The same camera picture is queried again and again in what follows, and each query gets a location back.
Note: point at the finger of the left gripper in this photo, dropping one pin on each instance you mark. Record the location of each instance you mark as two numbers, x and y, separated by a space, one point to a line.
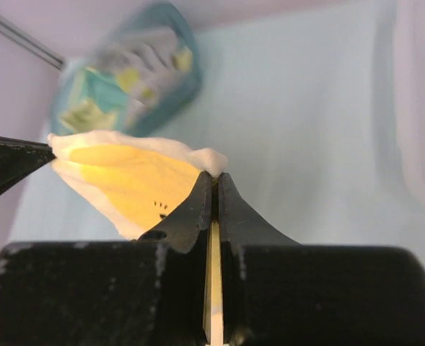
20 158

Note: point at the white perforated plastic basket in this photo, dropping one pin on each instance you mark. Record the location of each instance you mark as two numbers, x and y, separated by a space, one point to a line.
409 64

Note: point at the teal transparent plastic bin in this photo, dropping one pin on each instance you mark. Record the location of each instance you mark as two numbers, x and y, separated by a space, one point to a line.
154 16

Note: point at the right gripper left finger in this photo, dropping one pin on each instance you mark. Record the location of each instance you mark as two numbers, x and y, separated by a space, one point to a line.
174 271

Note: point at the yellow chick face towel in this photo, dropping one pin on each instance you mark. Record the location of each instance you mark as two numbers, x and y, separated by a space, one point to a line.
134 182

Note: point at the left aluminium frame post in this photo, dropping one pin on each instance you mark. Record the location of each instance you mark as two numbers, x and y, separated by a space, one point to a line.
29 43

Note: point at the grey towel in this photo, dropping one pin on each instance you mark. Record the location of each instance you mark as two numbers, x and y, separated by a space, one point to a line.
152 63

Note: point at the teal and yellow towel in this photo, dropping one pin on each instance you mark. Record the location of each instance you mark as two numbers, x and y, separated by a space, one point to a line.
98 100

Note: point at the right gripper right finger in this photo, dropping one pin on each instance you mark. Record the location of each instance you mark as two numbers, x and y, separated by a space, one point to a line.
253 278

